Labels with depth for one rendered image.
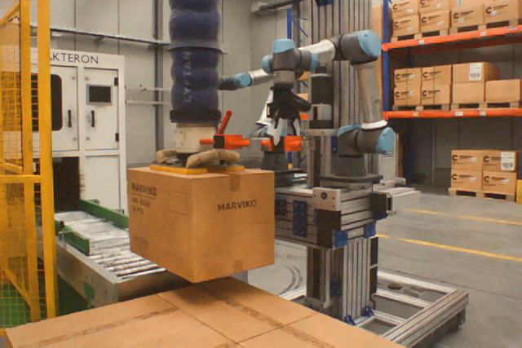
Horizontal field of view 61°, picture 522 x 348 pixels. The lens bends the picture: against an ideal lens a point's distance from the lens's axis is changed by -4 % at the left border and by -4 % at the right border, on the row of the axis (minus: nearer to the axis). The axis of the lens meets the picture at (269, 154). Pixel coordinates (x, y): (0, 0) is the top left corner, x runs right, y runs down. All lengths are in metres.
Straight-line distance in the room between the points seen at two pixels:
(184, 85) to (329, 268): 1.18
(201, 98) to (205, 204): 0.47
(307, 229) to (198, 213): 0.71
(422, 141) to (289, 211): 8.52
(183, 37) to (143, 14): 10.48
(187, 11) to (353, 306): 1.71
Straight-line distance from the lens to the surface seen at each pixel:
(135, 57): 12.12
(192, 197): 1.71
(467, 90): 8.97
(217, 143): 1.83
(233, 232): 1.83
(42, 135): 2.67
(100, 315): 1.92
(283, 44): 1.58
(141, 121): 12.06
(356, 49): 1.94
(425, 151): 10.67
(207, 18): 2.01
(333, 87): 2.37
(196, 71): 1.96
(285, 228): 2.38
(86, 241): 2.77
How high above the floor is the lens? 1.25
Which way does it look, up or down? 3 degrees down
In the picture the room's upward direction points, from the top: straight up
